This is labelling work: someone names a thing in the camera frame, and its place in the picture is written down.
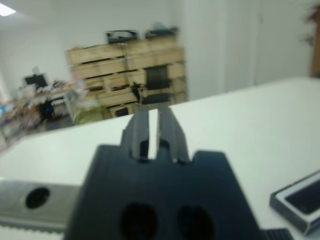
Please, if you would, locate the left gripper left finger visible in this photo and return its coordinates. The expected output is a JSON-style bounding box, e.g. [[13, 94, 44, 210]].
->
[[121, 106, 150, 160]]

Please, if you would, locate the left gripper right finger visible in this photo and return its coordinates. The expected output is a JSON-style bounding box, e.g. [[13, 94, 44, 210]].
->
[[157, 106, 188, 163]]

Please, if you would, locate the black box base white insert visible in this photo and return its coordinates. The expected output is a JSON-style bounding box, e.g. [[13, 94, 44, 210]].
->
[[269, 169, 320, 236]]

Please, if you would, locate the wooden crate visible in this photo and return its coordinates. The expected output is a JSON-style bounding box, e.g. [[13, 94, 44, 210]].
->
[[96, 87, 141, 107], [83, 71, 147, 92], [167, 62, 186, 87], [124, 39, 186, 60], [126, 53, 186, 73], [68, 59, 129, 80], [65, 44, 127, 65], [169, 84, 187, 103]]

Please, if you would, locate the green bag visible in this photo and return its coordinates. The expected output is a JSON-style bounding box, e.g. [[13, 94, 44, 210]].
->
[[73, 104, 107, 125]]

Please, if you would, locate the black mesh-back office chair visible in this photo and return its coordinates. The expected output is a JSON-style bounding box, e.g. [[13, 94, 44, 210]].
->
[[132, 65, 176, 106]]

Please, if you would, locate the white-legged office desk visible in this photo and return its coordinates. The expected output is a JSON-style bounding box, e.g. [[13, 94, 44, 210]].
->
[[0, 87, 76, 131]]

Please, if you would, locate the black case with white inside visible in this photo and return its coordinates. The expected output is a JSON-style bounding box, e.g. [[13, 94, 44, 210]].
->
[[104, 29, 140, 44]]

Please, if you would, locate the flat black case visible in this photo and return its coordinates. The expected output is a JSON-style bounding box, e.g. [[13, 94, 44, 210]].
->
[[144, 24, 180, 39]]

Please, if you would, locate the black computer monitor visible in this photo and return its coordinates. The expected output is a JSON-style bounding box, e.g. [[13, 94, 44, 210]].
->
[[23, 73, 49, 87]]

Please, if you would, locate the brown wooden shelf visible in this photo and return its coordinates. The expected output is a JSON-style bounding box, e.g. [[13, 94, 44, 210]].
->
[[311, 42, 320, 77]]

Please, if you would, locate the ceiling light panel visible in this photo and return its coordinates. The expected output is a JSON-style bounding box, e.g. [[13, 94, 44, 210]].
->
[[0, 4, 17, 17]]

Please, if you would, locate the potted plant foliage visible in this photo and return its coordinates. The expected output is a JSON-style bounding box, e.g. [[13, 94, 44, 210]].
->
[[299, 0, 320, 47]]

